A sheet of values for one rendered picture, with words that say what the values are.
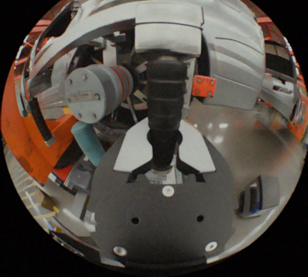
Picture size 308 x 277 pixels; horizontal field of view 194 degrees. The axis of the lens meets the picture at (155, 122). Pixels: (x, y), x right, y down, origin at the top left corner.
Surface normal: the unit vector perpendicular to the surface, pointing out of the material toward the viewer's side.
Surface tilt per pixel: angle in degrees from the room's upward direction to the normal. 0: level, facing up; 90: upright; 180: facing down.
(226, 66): 90
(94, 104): 90
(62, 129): 90
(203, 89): 90
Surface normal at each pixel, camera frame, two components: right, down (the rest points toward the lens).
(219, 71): -0.04, 0.53
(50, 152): 1.00, 0.03
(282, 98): -0.85, 0.26
